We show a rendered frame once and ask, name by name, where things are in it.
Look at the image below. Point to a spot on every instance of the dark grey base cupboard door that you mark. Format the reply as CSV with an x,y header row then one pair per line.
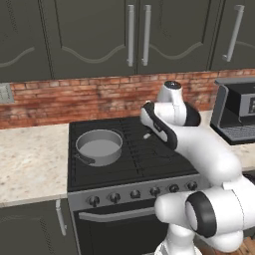
x,y
30,232

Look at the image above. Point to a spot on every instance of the grey wall socket plate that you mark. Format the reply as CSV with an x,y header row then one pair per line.
x,y
5,93

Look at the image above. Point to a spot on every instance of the grey black coffee machine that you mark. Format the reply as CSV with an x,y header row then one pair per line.
x,y
237,109

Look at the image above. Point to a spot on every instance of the grey metal pot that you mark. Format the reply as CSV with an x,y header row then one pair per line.
x,y
99,148

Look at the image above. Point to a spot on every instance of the black oven door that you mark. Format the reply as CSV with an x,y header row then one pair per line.
x,y
123,237

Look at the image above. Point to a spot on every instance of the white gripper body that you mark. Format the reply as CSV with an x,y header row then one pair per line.
x,y
146,135

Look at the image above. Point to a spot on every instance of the black stove knob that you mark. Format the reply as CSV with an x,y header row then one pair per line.
x,y
115,197
173,188
135,194
93,201
154,191
192,185

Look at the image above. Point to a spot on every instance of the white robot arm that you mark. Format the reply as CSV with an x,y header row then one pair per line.
x,y
205,156

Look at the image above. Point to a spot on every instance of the black stove with oven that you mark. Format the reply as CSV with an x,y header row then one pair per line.
x,y
132,159

